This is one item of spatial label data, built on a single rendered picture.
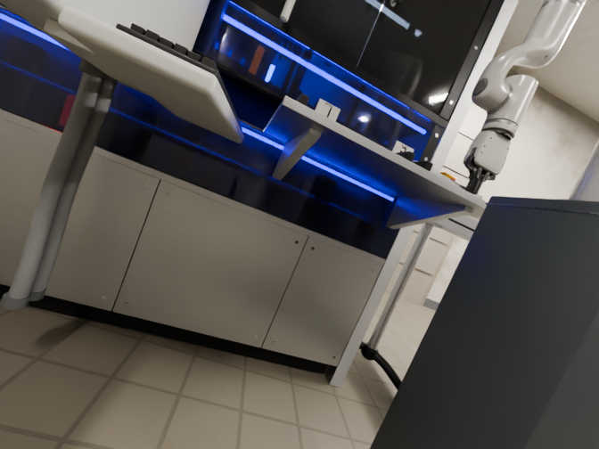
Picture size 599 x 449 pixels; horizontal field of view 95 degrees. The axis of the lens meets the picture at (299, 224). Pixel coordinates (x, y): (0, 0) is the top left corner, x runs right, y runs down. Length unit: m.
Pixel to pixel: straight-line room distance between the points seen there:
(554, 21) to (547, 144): 4.09
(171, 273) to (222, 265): 0.17
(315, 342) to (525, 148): 4.19
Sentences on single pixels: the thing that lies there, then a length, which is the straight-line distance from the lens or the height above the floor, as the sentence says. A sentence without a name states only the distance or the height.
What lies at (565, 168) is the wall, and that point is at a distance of 5.36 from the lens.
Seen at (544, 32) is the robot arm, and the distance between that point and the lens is 1.08.
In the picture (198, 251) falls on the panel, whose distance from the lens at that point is 1.04.
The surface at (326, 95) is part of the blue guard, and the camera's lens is 1.08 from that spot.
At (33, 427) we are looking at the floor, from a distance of 0.96.
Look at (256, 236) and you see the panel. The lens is 1.02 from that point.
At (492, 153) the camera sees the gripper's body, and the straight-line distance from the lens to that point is 0.95.
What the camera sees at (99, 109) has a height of 0.71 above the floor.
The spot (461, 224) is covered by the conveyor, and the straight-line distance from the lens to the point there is 1.54.
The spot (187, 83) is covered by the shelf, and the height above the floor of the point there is 0.78.
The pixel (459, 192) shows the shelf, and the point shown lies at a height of 0.87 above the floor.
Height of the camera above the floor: 0.69
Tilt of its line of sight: 5 degrees down
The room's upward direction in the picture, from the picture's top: 23 degrees clockwise
